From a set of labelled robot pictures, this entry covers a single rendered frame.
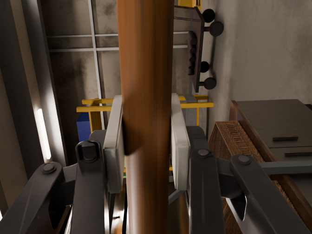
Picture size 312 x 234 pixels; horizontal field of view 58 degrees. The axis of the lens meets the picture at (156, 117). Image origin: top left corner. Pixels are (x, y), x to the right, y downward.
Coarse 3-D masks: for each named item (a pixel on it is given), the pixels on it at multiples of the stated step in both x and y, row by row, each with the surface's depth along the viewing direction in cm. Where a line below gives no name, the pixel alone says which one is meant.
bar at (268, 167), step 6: (258, 162) 126; (264, 162) 126; (270, 162) 126; (276, 162) 126; (282, 162) 126; (288, 162) 126; (294, 162) 126; (300, 162) 126; (306, 162) 125; (264, 168) 123; (270, 168) 123; (276, 168) 123; (282, 168) 124; (288, 168) 124; (294, 168) 124; (300, 168) 124; (306, 168) 124; (270, 174) 125; (174, 192) 131; (180, 192) 129; (174, 198) 130
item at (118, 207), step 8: (120, 192) 189; (112, 200) 171; (120, 200) 185; (112, 208) 165; (120, 208) 180; (112, 216) 159; (112, 224) 156; (120, 224) 173; (112, 232) 153; (120, 232) 169
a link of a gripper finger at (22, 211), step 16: (32, 176) 13; (48, 176) 13; (32, 192) 12; (48, 192) 12; (16, 208) 11; (32, 208) 11; (64, 208) 13; (0, 224) 10; (16, 224) 10; (32, 224) 10; (48, 224) 12
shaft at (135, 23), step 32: (128, 0) 13; (160, 0) 13; (128, 32) 14; (160, 32) 14; (128, 64) 15; (160, 64) 15; (128, 96) 16; (160, 96) 16; (128, 128) 17; (160, 128) 17; (128, 160) 18; (160, 160) 18; (128, 192) 19; (160, 192) 19; (160, 224) 20
